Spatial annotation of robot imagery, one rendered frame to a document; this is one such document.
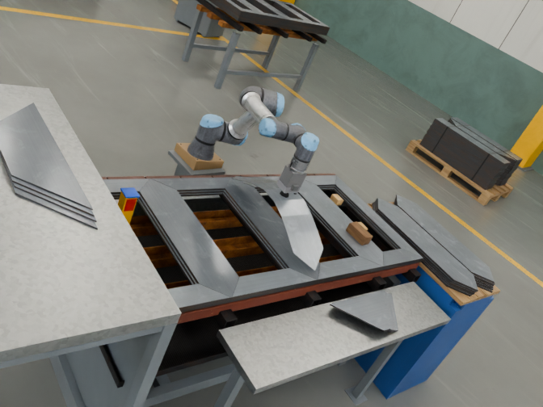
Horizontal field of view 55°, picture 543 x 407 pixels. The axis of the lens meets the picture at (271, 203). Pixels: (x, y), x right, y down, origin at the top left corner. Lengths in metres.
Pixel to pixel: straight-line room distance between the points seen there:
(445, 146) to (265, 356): 5.17
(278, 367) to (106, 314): 0.72
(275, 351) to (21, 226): 0.95
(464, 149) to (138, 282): 5.52
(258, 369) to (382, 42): 9.12
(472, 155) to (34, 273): 5.72
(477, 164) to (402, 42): 4.26
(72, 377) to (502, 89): 8.23
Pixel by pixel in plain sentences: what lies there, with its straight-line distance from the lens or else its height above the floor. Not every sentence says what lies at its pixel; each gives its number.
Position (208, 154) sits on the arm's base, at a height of 0.77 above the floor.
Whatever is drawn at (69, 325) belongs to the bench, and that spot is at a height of 1.05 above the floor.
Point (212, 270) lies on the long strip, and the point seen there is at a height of 0.84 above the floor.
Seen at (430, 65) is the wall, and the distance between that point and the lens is 9.99.
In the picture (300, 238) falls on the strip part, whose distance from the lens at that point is 2.22.
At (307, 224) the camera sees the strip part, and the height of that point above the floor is 0.97.
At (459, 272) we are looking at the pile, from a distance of 2.88.
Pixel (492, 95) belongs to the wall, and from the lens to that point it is 9.49.
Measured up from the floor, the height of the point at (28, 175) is 1.07.
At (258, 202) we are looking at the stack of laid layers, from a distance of 2.51.
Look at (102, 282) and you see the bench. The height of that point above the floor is 1.05.
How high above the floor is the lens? 2.09
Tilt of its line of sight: 29 degrees down
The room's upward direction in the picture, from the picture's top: 25 degrees clockwise
